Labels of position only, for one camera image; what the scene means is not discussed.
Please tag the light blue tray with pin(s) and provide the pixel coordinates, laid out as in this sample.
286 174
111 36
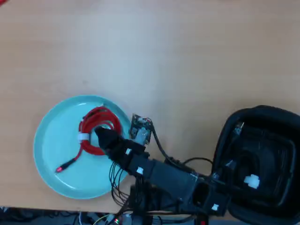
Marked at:
58 140

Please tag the red object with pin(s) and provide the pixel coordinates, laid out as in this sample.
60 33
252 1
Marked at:
3 2

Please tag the red table clamp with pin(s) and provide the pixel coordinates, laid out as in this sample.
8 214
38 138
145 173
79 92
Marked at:
202 221

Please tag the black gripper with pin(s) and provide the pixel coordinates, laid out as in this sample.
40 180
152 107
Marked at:
127 152

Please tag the bare wrist camera board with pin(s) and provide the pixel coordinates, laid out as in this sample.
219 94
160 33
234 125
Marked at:
140 133

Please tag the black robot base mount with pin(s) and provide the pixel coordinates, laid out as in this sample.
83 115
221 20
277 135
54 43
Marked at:
145 199

